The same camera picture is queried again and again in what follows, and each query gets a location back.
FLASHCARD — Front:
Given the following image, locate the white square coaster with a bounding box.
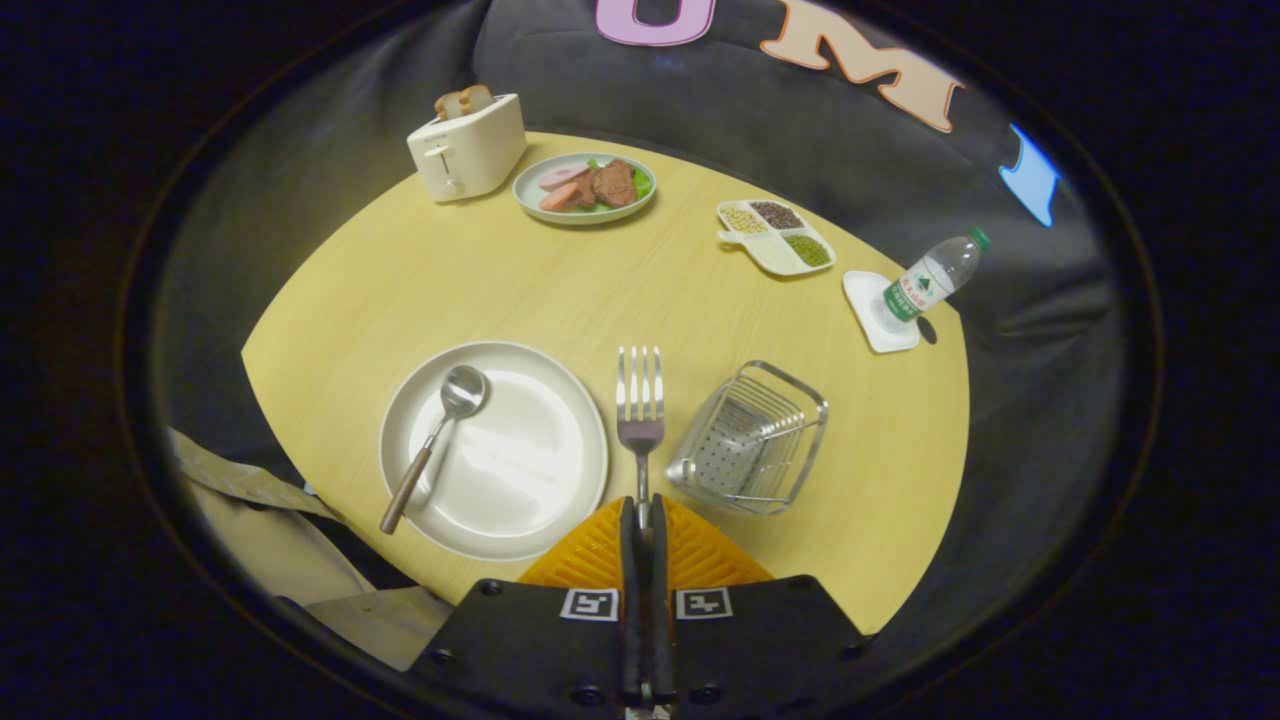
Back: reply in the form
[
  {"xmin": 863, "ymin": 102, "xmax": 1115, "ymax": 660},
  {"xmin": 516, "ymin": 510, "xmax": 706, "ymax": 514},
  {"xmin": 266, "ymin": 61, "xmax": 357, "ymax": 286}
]
[{"xmin": 842, "ymin": 270, "xmax": 921, "ymax": 354}]

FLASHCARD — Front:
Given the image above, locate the brown meat piece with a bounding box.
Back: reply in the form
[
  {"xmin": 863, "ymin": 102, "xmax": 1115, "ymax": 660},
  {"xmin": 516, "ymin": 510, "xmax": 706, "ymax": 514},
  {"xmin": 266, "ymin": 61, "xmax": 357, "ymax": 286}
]
[{"xmin": 590, "ymin": 160, "xmax": 638, "ymax": 209}]

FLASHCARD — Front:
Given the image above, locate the metal wire basket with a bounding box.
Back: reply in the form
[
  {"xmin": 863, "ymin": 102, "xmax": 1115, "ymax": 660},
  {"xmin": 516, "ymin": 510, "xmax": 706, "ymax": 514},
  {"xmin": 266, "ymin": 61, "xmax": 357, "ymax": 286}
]
[{"xmin": 666, "ymin": 360, "xmax": 830, "ymax": 517}]

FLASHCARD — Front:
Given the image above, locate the large white plate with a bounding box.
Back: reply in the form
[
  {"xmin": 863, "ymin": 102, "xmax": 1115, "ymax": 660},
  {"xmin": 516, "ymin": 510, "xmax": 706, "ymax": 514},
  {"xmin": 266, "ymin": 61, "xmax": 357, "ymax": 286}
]
[{"xmin": 378, "ymin": 341, "xmax": 610, "ymax": 562}]

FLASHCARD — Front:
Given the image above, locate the cream toaster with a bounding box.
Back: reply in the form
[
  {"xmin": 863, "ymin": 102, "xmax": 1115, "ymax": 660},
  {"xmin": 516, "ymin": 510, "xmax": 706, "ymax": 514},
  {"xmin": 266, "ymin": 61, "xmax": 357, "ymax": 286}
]
[{"xmin": 406, "ymin": 93, "xmax": 528, "ymax": 204}]

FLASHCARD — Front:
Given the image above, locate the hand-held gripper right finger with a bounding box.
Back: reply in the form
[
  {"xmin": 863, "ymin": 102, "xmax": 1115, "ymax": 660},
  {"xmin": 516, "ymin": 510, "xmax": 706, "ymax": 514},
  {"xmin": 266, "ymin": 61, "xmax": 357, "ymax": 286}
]
[{"xmin": 645, "ymin": 495, "xmax": 871, "ymax": 720}]

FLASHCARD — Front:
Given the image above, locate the light green plate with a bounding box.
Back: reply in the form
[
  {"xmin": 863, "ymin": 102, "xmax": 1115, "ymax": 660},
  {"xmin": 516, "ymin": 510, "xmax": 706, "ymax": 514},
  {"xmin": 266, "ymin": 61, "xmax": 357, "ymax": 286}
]
[{"xmin": 512, "ymin": 152, "xmax": 658, "ymax": 226}]

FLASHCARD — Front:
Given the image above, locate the wooden-handled metal fork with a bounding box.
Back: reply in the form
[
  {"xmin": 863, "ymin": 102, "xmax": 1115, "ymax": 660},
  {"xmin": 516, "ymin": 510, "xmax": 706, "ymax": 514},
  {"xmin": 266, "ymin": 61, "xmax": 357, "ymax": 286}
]
[{"xmin": 616, "ymin": 346, "xmax": 666, "ymax": 531}]

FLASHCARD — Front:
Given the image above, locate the white divided dish with beans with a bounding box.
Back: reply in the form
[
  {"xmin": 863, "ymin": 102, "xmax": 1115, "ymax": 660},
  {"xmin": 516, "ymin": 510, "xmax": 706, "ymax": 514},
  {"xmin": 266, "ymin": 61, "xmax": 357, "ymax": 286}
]
[{"xmin": 716, "ymin": 200, "xmax": 837, "ymax": 277}]

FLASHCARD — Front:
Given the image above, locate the person's beige clothing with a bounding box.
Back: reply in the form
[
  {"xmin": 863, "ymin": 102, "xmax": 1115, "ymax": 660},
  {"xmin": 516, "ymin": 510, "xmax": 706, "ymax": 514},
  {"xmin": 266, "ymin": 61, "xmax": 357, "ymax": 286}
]
[{"xmin": 165, "ymin": 428, "xmax": 456, "ymax": 671}]

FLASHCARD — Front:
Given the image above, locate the green lettuce leaf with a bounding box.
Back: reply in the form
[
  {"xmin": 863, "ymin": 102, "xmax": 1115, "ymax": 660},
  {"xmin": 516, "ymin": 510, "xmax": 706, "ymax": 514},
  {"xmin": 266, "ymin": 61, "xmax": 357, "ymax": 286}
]
[{"xmin": 585, "ymin": 158, "xmax": 653, "ymax": 213}]

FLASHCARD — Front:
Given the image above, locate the wooden-handled metal spoon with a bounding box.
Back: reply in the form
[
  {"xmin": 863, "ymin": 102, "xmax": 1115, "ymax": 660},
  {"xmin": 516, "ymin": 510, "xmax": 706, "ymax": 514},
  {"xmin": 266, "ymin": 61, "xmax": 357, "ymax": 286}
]
[{"xmin": 379, "ymin": 365, "xmax": 490, "ymax": 536}]

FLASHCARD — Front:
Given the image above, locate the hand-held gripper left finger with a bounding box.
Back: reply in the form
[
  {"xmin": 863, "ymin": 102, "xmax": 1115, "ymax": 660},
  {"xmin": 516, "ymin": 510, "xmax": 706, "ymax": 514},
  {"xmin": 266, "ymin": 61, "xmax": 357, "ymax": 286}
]
[{"xmin": 410, "ymin": 497, "xmax": 646, "ymax": 720}]

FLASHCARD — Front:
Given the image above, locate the clear plastic water bottle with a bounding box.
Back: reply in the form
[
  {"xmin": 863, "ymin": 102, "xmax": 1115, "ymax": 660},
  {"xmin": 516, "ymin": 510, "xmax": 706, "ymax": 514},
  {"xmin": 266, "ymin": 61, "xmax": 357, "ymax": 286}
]
[{"xmin": 882, "ymin": 227, "xmax": 992, "ymax": 323}]

